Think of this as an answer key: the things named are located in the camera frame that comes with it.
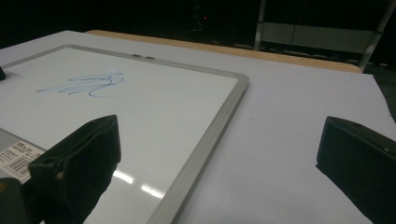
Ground white metal stand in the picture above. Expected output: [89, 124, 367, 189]
[253, 0, 396, 73]

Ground grey framed whiteboard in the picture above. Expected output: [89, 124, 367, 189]
[0, 44, 250, 224]

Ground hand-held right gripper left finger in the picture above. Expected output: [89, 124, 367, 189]
[27, 114, 122, 224]

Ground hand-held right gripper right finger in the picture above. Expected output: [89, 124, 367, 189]
[316, 116, 396, 224]

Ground white table cover sheet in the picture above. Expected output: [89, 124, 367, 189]
[0, 30, 396, 224]

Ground dark equipment with red light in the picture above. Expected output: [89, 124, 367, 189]
[185, 1, 216, 35]

